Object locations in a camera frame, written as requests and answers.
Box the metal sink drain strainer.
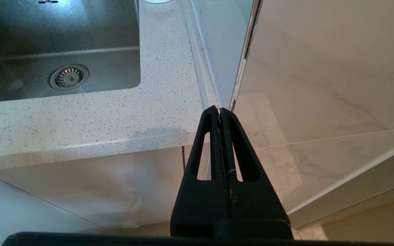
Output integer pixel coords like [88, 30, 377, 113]
[48, 64, 90, 91]

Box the stainless steel sink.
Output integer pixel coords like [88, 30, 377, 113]
[0, 0, 141, 104]

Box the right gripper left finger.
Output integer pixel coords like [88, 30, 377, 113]
[170, 106, 231, 238]

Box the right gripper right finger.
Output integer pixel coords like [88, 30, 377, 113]
[222, 108, 293, 239]

